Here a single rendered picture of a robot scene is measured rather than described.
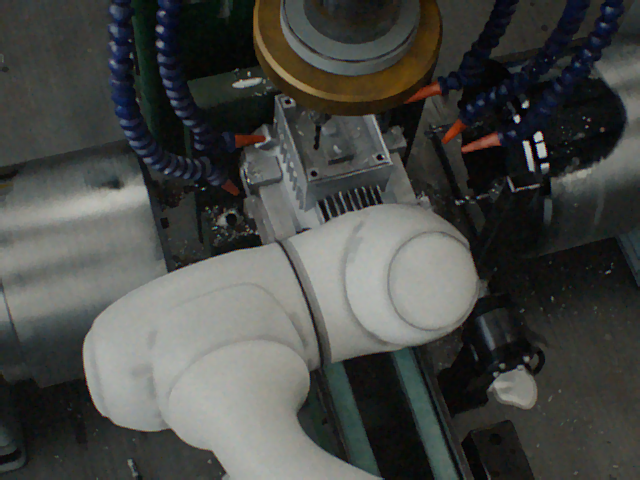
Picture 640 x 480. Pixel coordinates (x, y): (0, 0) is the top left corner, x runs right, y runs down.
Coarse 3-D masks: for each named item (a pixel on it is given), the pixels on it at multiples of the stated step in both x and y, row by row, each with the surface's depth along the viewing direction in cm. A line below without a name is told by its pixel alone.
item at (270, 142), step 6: (264, 126) 119; (270, 126) 120; (258, 132) 120; (264, 132) 119; (270, 132) 119; (270, 138) 119; (258, 144) 120; (264, 144) 119; (270, 144) 120; (264, 150) 121
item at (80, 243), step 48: (0, 192) 106; (48, 192) 106; (96, 192) 106; (144, 192) 106; (0, 240) 103; (48, 240) 103; (96, 240) 104; (144, 240) 105; (0, 288) 103; (48, 288) 103; (96, 288) 104; (0, 336) 105; (48, 336) 105; (48, 384) 112
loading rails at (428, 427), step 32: (384, 352) 130; (416, 352) 127; (320, 384) 123; (384, 384) 134; (416, 384) 125; (320, 416) 127; (352, 416) 123; (384, 416) 131; (416, 416) 124; (448, 416) 123; (352, 448) 121; (416, 448) 126; (448, 448) 122
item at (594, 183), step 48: (576, 48) 121; (624, 48) 120; (528, 96) 115; (576, 96) 115; (624, 96) 116; (528, 144) 116; (576, 144) 114; (624, 144) 115; (480, 192) 133; (576, 192) 116; (624, 192) 118; (528, 240) 123; (576, 240) 122
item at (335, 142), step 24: (288, 120) 117; (336, 120) 116; (288, 144) 115; (312, 144) 116; (336, 144) 114; (360, 144) 116; (384, 144) 113; (288, 168) 118; (312, 168) 111; (336, 168) 115; (360, 168) 115; (384, 168) 112; (312, 192) 112; (336, 192) 114; (384, 192) 118
